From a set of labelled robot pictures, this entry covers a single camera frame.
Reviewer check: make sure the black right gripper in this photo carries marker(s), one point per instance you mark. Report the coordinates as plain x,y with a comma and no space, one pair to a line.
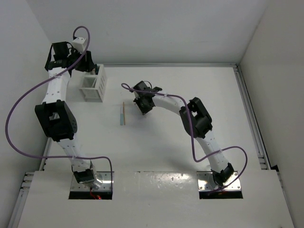
144,110

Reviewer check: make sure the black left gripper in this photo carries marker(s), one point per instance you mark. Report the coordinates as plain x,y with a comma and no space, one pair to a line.
88,65

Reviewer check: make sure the gold makeup pencil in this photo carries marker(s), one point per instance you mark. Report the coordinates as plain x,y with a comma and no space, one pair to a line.
124,113

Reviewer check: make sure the light blue makeup pen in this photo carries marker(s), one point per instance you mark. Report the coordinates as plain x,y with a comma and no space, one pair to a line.
121,115

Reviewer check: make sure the dark green gold mascara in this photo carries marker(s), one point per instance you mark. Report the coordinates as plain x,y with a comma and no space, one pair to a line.
97,70

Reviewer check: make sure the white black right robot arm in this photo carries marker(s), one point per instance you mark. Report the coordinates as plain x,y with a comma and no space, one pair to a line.
196,121

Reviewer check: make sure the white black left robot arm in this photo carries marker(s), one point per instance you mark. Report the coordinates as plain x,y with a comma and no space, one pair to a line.
54,115

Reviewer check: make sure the white slotted organizer box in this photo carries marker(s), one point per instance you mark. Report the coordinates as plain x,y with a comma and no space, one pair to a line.
93,86

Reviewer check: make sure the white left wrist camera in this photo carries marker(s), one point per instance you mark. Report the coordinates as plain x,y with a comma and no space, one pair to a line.
79,44

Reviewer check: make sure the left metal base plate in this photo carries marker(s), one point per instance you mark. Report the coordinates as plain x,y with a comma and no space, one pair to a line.
103,182

